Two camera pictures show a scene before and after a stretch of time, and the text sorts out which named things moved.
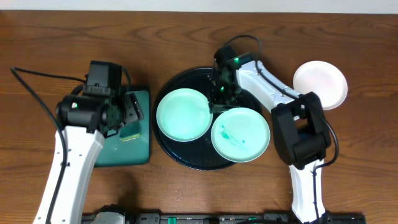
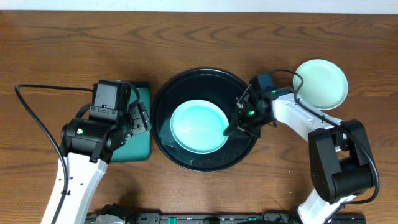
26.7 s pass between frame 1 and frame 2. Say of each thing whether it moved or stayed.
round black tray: stayed
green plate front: moved
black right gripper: moved
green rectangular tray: stayed
